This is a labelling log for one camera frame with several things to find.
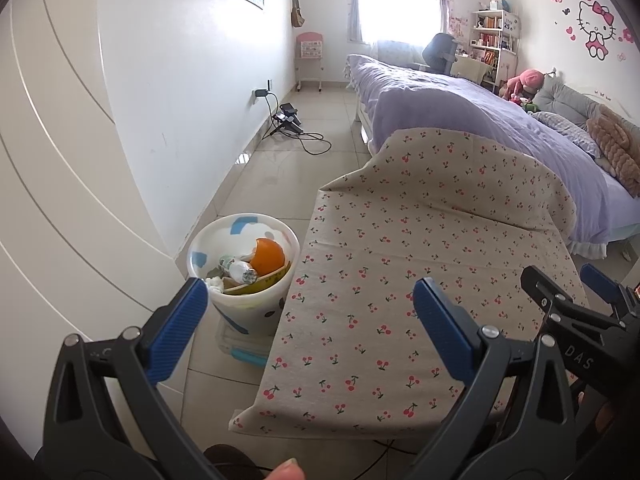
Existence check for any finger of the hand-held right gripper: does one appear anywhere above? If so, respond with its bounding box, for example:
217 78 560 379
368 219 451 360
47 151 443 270
580 263 640 322
520 266 630 392

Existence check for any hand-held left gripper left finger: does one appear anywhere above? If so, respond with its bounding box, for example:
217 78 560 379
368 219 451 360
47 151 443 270
42 276 226 480

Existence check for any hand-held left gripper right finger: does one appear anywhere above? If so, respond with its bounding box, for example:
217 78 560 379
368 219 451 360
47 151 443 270
412 276 578 480

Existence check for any white patterned plastic bin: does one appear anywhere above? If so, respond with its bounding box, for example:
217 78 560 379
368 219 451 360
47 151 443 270
186 213 301 343

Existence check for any orange peel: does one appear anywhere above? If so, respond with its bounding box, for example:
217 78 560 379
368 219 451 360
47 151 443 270
249 238 292 275

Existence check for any person's right hand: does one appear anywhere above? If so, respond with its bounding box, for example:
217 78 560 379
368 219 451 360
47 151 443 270
575 390 622 442

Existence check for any person's left hand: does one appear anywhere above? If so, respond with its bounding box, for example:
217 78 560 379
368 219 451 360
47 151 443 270
267 457 307 480

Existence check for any cherry print cloth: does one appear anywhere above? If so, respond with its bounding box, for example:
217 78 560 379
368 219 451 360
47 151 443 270
228 129 591 443

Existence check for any brown fuzzy pillow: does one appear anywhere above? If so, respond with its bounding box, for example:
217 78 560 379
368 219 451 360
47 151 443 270
586 105 640 189

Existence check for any purple patterned pillow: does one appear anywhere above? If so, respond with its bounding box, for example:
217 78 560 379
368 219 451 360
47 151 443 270
530 110 602 159

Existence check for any white wardrobe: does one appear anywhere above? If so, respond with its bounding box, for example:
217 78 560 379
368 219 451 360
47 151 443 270
0 0 188 456

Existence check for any grey pillow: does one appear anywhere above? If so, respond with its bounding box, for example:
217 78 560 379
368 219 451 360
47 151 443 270
535 77 602 129

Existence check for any pink plush toy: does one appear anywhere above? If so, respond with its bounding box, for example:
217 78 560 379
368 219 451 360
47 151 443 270
505 69 545 102

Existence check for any bed with purple blanket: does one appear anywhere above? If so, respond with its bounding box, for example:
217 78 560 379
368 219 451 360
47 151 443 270
345 54 632 250

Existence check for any black tripod device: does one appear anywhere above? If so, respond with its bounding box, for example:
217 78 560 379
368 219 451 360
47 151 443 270
262 102 304 139

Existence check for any white desk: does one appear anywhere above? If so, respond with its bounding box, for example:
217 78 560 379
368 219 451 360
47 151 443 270
452 52 496 84

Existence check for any white bookshelf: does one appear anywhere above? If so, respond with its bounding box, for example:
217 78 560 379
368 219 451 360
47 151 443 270
470 0 521 87

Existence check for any blue office chair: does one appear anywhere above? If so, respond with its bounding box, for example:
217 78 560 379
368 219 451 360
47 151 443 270
405 32 459 76

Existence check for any purple curtain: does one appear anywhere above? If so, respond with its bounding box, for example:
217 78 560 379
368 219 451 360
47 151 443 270
347 0 362 44
439 0 456 37

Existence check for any bright window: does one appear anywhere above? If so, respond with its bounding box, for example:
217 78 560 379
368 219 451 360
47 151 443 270
357 0 443 44

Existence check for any black cable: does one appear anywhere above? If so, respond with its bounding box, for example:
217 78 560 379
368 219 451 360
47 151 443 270
267 92 332 156

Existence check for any white bed frame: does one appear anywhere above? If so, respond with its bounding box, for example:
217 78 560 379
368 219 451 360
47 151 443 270
352 82 382 157

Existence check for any pink cat wall sticker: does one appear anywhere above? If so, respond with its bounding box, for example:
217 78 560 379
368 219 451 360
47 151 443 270
546 0 636 61

